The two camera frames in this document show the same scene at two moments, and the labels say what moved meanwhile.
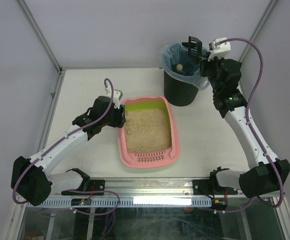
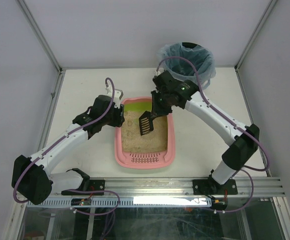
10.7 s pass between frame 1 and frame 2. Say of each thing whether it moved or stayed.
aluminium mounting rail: stayed
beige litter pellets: stayed
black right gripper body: moved
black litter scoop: moved
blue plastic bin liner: stayed
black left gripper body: stayed
